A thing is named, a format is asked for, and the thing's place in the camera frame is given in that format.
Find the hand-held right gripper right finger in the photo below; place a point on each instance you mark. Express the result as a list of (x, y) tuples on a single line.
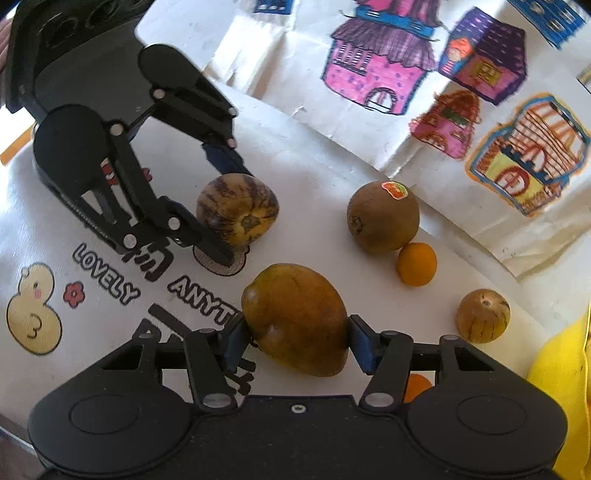
[(364, 344)]

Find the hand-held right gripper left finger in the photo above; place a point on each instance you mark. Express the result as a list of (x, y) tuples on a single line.
[(235, 344)]

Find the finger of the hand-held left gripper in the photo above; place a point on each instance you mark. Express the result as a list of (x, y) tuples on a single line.
[(184, 221), (224, 159)]

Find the purple striped pepino melon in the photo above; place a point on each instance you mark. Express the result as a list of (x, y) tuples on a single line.
[(240, 207)]

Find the brown-yellow mango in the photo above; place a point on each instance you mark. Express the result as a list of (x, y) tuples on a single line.
[(295, 318)]

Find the small orange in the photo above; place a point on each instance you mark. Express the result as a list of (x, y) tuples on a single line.
[(417, 265), (415, 385)]

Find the tan pepino melon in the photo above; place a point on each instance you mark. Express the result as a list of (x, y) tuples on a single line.
[(482, 316)]

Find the brown kiwi with sticker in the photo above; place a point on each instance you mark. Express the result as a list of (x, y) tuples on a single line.
[(378, 221)]

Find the yellow plastic bowl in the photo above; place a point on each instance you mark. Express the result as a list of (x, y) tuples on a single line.
[(563, 369)]

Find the drawing of colourful houses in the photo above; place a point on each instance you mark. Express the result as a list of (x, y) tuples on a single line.
[(415, 69)]

